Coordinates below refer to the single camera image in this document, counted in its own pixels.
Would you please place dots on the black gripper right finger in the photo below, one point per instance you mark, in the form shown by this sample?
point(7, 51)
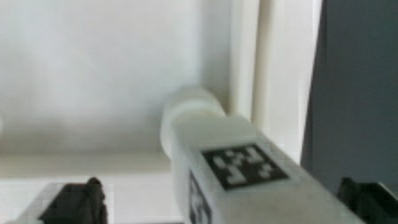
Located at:
point(370, 199)

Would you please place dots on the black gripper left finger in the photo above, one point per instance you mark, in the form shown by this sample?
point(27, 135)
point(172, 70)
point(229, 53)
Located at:
point(76, 206)

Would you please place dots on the white leg with marker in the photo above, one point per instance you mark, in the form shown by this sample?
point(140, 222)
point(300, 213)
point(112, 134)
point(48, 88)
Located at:
point(240, 184)

